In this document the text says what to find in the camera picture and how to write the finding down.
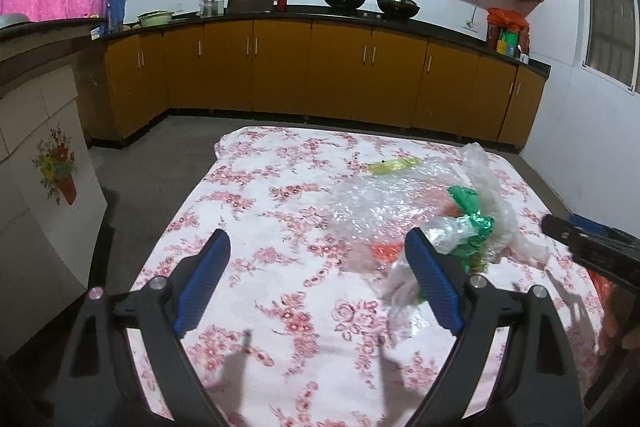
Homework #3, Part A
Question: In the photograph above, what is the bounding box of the barred window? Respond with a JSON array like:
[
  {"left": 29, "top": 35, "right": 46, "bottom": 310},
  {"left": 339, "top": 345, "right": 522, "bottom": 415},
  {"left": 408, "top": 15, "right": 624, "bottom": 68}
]
[{"left": 572, "top": 0, "right": 640, "bottom": 95}]

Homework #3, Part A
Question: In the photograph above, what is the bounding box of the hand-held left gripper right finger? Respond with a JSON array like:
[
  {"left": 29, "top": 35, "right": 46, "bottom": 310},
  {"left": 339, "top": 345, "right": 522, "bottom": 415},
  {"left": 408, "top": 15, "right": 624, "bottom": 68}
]
[{"left": 404, "top": 227, "right": 583, "bottom": 427}]

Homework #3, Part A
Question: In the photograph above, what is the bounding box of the clear bubble wrap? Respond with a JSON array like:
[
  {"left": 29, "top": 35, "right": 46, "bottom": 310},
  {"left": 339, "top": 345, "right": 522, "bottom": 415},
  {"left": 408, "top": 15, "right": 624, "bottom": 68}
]
[{"left": 332, "top": 159, "right": 468, "bottom": 258}]

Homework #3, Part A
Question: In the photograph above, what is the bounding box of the green foil wrapper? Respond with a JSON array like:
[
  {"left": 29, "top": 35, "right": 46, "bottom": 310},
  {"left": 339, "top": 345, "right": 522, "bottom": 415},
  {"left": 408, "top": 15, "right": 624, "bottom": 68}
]
[{"left": 445, "top": 186, "right": 496, "bottom": 275}]

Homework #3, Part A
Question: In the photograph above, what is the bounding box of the green box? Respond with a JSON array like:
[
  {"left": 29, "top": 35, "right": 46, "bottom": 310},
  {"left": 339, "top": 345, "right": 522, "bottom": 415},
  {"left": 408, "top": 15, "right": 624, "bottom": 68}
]
[{"left": 496, "top": 31, "right": 518, "bottom": 56}]

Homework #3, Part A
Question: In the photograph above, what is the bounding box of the row of lower wooden cabinets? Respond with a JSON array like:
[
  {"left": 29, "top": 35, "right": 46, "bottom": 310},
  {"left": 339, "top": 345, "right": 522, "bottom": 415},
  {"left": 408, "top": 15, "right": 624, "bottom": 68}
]
[{"left": 87, "top": 18, "right": 547, "bottom": 148}]

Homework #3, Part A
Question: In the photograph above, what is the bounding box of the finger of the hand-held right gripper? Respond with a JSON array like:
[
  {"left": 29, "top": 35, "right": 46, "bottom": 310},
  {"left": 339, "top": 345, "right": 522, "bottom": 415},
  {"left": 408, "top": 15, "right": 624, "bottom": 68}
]
[
  {"left": 570, "top": 213, "right": 640, "bottom": 242},
  {"left": 542, "top": 215, "right": 640, "bottom": 290}
]

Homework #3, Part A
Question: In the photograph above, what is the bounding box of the orange bin liner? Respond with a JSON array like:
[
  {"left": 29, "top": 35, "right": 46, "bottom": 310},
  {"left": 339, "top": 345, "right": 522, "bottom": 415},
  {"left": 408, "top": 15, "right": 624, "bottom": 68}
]
[{"left": 587, "top": 269, "right": 628, "bottom": 355}]

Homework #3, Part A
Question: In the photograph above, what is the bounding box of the floral tablecloth table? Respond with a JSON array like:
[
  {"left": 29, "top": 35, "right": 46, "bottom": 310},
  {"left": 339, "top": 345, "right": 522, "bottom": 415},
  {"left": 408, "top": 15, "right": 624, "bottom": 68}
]
[{"left": 112, "top": 125, "right": 608, "bottom": 427}]

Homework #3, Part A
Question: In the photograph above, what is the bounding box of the green basin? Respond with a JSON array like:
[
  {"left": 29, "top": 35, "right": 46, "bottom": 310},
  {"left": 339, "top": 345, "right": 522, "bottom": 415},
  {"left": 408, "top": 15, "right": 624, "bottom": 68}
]
[{"left": 136, "top": 9, "right": 175, "bottom": 28}]

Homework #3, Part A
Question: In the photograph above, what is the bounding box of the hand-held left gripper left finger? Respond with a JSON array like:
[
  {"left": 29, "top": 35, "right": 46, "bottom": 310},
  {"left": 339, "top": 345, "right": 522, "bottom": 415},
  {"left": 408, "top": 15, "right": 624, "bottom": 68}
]
[{"left": 62, "top": 228, "right": 232, "bottom": 427}]

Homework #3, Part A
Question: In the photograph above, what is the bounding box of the orange bag over condiments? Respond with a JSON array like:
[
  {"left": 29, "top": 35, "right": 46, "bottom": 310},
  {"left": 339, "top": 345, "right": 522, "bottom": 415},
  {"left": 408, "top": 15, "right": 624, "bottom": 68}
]
[{"left": 486, "top": 8, "right": 531, "bottom": 30}]

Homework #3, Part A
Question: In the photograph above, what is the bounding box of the white plastic bag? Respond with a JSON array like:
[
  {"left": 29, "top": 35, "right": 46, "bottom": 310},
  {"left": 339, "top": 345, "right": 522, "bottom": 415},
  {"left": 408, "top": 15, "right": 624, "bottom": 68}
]
[{"left": 457, "top": 142, "right": 551, "bottom": 268}]

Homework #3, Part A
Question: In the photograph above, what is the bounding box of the orange plastic bag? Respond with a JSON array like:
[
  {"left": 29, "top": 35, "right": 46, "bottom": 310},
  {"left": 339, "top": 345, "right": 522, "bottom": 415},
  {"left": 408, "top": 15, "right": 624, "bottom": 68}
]
[{"left": 370, "top": 242, "right": 405, "bottom": 260}]

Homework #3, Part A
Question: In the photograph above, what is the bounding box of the black lidded pot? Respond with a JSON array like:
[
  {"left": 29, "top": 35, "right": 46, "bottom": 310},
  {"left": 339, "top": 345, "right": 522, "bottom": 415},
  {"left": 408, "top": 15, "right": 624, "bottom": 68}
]
[{"left": 376, "top": 0, "right": 422, "bottom": 18}]

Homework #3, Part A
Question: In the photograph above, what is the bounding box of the tiled counter with flower decal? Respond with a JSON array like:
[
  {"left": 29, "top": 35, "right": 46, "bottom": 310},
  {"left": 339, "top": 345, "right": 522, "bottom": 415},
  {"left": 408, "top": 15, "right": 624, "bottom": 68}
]
[{"left": 0, "top": 18, "right": 108, "bottom": 360}]

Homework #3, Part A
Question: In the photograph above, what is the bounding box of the yellow green snack wrapper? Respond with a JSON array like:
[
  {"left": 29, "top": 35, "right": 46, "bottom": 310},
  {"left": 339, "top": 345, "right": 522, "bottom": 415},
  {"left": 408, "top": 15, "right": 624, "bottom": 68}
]
[{"left": 366, "top": 158, "right": 422, "bottom": 176}]

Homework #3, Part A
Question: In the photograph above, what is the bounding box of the black kitchen countertop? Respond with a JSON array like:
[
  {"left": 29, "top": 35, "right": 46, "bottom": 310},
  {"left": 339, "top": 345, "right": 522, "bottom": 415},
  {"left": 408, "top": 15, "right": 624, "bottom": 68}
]
[{"left": 102, "top": 4, "right": 552, "bottom": 75}]

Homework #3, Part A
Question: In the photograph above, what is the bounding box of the clear plastic bag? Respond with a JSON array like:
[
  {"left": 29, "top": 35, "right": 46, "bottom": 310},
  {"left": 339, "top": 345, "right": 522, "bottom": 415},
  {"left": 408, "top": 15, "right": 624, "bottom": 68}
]
[{"left": 372, "top": 214, "right": 468, "bottom": 313}]

